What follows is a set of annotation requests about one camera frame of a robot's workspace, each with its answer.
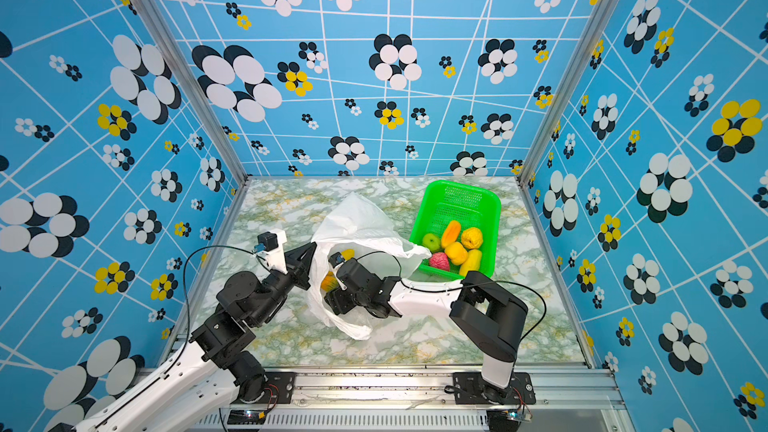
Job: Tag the white plastic bag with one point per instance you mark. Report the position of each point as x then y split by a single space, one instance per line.
359 225

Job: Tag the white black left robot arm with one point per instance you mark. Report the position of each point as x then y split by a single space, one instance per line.
213 368

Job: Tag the green orange mango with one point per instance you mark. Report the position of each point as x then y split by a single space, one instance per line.
329 282

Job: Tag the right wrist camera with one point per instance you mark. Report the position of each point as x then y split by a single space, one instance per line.
336 259

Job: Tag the front aluminium rail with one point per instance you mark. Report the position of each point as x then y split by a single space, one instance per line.
563 397

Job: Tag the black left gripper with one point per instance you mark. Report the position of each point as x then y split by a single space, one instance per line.
299 268

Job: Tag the orange papaya slice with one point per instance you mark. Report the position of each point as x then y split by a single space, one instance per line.
451 233

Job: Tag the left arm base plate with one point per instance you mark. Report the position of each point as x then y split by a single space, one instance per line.
272 387

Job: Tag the left rear aluminium frame post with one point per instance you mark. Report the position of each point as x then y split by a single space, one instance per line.
160 32

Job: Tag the right rear aluminium frame post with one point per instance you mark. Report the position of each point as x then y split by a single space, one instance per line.
576 66

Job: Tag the green fruit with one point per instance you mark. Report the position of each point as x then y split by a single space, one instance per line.
432 242

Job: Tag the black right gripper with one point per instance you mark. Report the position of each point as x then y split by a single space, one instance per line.
336 300

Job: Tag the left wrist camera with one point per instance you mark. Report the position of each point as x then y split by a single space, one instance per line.
269 250

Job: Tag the yellow lemon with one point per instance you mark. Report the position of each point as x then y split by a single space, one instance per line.
472 238

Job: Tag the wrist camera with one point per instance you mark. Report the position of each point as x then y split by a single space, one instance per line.
336 259
269 250

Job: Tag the pink red dragon fruit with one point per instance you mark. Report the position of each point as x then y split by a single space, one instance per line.
440 261

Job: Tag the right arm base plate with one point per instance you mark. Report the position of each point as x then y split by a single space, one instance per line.
469 388

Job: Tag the orange yellow mango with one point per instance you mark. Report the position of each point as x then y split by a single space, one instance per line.
471 263

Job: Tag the yellow orange fruit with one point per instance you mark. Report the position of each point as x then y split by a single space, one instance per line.
456 253

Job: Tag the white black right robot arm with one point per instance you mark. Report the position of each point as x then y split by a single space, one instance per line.
490 316

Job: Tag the aluminium frame post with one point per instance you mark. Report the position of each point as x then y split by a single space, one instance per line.
160 32
576 66

